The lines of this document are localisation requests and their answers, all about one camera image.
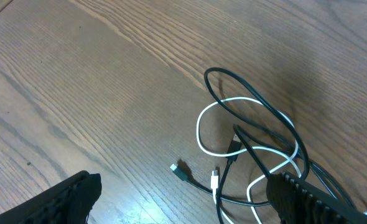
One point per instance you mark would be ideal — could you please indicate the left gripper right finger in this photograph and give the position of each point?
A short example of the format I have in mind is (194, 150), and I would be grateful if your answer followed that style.
(298, 202)

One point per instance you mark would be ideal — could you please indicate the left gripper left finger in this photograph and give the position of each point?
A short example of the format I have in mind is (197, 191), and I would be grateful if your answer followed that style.
(70, 201)

